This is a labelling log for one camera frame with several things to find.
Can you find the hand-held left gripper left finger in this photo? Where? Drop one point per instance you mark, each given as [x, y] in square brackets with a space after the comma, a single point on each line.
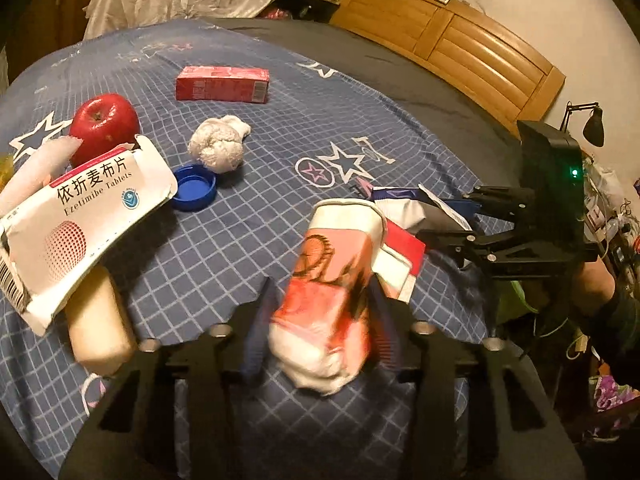
[257, 332]

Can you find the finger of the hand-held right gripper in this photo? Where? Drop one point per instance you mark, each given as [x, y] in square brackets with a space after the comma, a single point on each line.
[500, 201]
[470, 246]

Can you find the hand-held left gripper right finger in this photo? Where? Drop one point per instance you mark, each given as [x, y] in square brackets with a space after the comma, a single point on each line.
[386, 332]

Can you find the crushed pink paper cup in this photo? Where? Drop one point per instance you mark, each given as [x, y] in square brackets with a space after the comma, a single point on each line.
[325, 300]

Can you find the blue white foil packet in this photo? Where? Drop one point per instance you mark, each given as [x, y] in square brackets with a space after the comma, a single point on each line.
[405, 205]

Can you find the person's right forearm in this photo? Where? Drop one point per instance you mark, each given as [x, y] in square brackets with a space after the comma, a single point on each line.
[600, 290]

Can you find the cluttered nightstand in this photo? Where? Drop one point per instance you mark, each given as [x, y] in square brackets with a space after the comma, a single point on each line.
[610, 210]

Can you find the red white paper packet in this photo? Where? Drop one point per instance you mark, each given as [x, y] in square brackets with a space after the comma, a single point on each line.
[400, 260]

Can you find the black desk lamp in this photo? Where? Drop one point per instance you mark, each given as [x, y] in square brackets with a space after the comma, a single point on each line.
[592, 125]

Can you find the dark grey mattress cover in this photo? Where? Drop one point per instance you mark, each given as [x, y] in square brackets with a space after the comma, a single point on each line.
[410, 90]

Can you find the blue bottle cap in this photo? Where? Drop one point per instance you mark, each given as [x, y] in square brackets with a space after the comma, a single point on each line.
[192, 190]

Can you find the wooden headboard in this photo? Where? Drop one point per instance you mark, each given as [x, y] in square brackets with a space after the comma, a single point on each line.
[450, 40]

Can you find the blue star printed bedsheet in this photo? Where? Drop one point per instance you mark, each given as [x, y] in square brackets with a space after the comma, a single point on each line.
[280, 160]

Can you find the crumpled white tissue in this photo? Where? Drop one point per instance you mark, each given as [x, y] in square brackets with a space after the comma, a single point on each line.
[217, 142]

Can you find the purple printed cloth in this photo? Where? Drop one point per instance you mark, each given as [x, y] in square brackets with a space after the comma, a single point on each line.
[615, 392]

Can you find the white medicine box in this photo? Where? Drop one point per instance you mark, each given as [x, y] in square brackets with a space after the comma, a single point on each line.
[75, 225]

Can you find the red carton box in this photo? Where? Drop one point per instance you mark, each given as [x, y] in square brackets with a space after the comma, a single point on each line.
[220, 85]

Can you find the red apple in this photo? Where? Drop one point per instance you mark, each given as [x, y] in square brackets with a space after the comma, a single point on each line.
[102, 122]

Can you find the white plastic wrapper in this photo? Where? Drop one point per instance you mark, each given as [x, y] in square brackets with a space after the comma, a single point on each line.
[35, 170]

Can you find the yellow snack item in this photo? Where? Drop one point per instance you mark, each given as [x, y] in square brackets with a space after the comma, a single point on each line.
[5, 170]

